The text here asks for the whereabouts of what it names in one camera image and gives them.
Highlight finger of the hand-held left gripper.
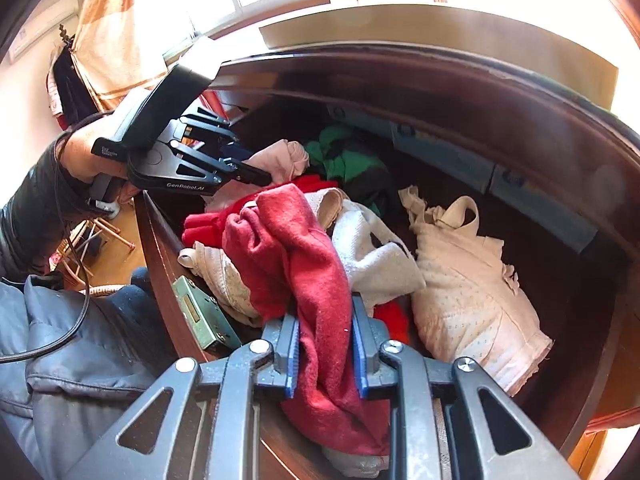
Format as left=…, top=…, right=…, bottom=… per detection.
left=172, top=113, right=253, bottom=162
left=167, top=139, right=273, bottom=194

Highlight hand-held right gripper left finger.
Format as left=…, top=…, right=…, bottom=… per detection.
left=62, top=312, right=302, bottom=480

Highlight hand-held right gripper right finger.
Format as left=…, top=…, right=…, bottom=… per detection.
left=350, top=292, right=581, bottom=480

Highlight pink underwear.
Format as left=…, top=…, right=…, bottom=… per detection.
left=202, top=140, right=311, bottom=213

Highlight red knit underwear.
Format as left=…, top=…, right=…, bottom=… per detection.
left=182, top=174, right=341, bottom=251

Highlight dark red grey-waistband underwear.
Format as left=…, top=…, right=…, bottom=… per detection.
left=222, top=184, right=396, bottom=476

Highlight cream underwear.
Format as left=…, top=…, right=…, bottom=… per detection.
left=305, top=188, right=362, bottom=234

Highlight green and black underwear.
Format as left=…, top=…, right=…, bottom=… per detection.
left=305, top=125, right=397, bottom=211

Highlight grey knit underwear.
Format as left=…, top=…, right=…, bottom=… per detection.
left=300, top=195, right=427, bottom=312

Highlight white towel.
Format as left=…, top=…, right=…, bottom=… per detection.
left=398, top=185, right=554, bottom=397

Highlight person's left forearm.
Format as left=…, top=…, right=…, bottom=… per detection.
left=0, top=137, right=101, bottom=283

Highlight brass drawer lock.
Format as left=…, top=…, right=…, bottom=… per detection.
left=172, top=277, right=242, bottom=354

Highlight person's left hand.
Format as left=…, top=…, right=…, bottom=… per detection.
left=57, top=126, right=144, bottom=206

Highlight hanging dark clothes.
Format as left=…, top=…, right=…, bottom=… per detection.
left=47, top=47, right=108, bottom=131

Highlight orange striped curtain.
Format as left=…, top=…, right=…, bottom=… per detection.
left=74, top=0, right=201, bottom=112

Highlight wooden folding stool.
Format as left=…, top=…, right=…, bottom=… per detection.
left=50, top=215, right=137, bottom=286

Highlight white air conditioner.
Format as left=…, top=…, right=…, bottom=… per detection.
left=7, top=0, right=81, bottom=61

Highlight dark blue trousers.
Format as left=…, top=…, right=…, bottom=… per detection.
left=107, top=267, right=173, bottom=361

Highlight light blue box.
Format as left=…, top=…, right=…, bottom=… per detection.
left=487, top=162, right=601, bottom=256
left=327, top=105, right=496, bottom=193

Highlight blue padded jacket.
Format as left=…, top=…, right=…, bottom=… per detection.
left=0, top=270, right=193, bottom=480

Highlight metal flexible hose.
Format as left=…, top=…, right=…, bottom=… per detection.
left=85, top=282, right=126, bottom=302

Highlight black cable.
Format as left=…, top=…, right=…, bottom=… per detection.
left=0, top=110, right=118, bottom=366

